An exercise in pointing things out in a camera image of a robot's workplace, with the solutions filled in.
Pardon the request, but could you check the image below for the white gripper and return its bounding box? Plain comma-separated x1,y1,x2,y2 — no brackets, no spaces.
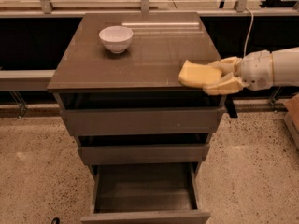
203,50,274,95

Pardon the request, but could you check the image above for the yellow sponge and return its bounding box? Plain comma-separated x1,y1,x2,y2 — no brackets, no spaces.
178,60,222,88

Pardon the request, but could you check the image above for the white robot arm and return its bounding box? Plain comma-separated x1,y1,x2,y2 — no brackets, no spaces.
203,48,299,95

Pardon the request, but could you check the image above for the grey top drawer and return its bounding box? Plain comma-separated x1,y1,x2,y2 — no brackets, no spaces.
61,107,225,136

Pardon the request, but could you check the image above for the grey drawer cabinet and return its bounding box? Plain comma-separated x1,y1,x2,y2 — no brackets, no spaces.
46,11,236,224

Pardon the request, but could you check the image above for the grey middle drawer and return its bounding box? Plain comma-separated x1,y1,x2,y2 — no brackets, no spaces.
78,144,209,165

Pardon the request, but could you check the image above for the grey open bottom drawer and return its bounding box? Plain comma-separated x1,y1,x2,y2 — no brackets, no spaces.
81,163,210,224

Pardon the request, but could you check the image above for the wooden box at right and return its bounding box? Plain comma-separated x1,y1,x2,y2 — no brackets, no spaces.
284,94,299,149

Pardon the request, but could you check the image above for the white ceramic bowl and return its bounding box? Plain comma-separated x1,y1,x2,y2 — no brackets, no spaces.
99,26,134,53

